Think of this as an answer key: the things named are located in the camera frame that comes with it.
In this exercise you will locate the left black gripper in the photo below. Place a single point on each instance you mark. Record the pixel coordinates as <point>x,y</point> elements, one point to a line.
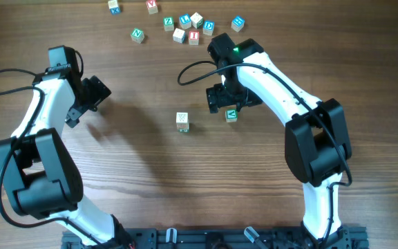
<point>99,90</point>

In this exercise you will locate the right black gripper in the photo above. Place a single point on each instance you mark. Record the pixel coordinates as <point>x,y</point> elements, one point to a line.
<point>217,99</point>

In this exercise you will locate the white green-sided wooden block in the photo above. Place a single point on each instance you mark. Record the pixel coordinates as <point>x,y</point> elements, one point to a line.
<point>231,115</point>

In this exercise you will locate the green W wooden block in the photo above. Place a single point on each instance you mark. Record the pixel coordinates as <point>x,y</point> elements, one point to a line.
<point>182,118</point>

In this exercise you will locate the red 6 wooden block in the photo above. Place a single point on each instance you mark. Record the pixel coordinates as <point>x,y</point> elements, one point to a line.
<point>184,126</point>

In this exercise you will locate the green N wooden block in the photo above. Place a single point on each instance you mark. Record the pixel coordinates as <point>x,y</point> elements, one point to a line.
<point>137,35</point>

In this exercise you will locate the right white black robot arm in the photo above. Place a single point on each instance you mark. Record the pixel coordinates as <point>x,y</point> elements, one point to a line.
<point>317,144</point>

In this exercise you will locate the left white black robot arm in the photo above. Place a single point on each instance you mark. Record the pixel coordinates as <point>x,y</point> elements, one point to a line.
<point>39,181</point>

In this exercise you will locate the red I wooden block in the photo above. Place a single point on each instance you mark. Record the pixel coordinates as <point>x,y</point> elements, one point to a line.
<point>194,38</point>

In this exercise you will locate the blue arrows wooden block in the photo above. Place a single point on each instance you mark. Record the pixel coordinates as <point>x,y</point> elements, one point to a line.
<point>237,23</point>

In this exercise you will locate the blue D wooden block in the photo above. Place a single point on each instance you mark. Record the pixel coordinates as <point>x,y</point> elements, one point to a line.
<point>208,28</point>

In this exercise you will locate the blue X wooden block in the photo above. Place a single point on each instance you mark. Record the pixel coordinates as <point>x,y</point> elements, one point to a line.
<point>114,7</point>

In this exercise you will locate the white blue-sided wooden block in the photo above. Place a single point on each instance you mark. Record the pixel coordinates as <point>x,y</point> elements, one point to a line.
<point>179,35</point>

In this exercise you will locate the plain top wooden block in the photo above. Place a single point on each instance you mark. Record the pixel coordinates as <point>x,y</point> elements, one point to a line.
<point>197,20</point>

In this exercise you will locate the blue L wooden block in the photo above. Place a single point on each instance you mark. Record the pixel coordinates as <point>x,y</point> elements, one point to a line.
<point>185,21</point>

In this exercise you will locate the green Z wooden block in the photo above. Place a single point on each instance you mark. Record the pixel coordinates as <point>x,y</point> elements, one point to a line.
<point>168,23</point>

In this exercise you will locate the red V wooden block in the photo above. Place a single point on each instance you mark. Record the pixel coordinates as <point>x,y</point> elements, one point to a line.
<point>152,6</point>

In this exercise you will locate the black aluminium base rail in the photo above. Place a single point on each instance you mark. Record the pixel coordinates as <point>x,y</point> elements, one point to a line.
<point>285,237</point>

